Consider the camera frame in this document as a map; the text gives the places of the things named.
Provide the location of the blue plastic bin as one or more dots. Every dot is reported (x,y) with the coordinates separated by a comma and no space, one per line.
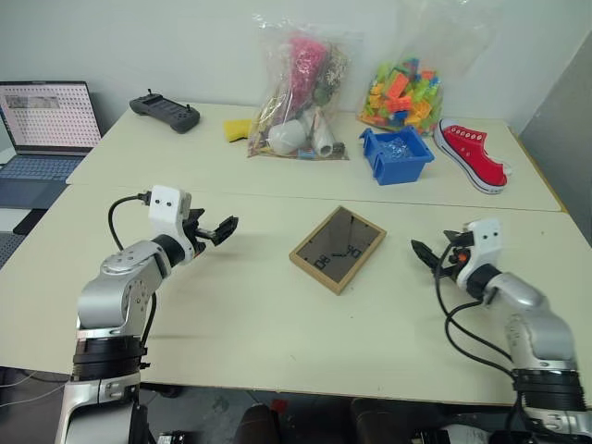
(398,164)

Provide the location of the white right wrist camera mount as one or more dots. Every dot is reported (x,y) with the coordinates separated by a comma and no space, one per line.
(483,245)

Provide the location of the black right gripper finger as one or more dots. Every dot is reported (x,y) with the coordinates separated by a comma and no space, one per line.
(424,253)
(460,238)

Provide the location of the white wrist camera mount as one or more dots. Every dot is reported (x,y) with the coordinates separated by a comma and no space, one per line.
(164,203)
(483,245)

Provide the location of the laptop computer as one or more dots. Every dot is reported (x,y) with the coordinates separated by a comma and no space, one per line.
(46,120)

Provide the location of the white light bulb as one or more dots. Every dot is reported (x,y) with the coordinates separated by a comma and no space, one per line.
(287,138)

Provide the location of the clear bag of mixed items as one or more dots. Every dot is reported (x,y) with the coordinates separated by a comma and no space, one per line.
(305,92)

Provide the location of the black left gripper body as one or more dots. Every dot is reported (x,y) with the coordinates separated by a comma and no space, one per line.
(196,238)

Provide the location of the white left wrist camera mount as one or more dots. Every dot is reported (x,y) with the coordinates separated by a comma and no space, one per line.
(164,203)

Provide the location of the dark rounded shape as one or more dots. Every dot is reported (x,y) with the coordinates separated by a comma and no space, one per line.
(256,423)

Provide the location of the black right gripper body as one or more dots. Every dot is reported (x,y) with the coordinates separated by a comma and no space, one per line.
(451,263)

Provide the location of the grey partition panel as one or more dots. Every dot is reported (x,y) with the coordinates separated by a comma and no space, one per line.
(564,148)

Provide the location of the clear bag of building blocks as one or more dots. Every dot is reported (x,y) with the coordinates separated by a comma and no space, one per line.
(402,102)

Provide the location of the wooden picture frame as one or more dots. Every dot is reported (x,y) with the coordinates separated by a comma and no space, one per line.
(337,250)

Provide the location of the white plastic tube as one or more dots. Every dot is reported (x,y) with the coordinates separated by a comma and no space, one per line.
(322,139)

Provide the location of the black handheld controller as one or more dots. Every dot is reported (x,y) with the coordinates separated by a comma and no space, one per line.
(166,112)

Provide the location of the black perforated board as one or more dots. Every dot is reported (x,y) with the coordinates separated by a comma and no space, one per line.
(18,231)

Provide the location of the yellow sponge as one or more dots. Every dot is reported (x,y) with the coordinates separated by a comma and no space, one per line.
(237,130)

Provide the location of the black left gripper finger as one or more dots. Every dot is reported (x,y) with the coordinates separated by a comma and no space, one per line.
(226,229)
(197,216)

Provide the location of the red canvas sneaker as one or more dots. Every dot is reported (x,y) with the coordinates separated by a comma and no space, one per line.
(472,152)

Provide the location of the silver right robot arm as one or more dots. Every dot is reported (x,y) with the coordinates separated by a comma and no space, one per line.
(536,319)

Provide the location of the pink mesh bundle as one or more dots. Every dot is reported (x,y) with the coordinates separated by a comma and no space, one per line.
(305,69)

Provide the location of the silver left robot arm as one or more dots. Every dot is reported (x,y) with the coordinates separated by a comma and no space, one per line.
(120,287)

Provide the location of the clear crumpled plastic wrap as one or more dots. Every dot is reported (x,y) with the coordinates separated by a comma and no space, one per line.
(397,148)

